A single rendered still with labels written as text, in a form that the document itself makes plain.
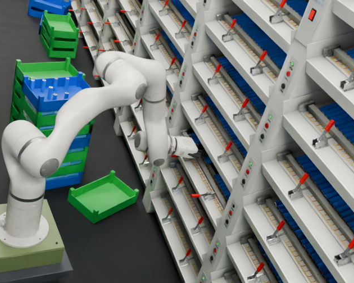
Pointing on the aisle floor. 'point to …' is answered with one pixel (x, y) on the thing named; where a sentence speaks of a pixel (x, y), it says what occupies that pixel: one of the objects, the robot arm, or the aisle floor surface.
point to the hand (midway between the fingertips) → (203, 150)
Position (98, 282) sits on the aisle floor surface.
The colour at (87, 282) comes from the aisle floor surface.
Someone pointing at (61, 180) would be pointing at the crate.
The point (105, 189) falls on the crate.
